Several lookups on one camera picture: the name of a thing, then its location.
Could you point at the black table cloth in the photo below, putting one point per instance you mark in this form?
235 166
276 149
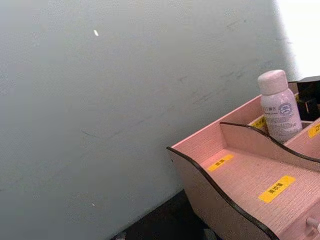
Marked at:
165 222

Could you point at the black box-shaped object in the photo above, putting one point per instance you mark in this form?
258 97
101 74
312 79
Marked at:
308 100

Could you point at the small white drawer knob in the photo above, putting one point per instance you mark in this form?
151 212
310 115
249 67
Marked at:
312 222

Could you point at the pale lilac plastic bottle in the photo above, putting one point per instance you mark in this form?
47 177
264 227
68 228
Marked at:
281 112

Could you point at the pink wooden desk organizer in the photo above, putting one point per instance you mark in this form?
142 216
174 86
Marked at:
240 175

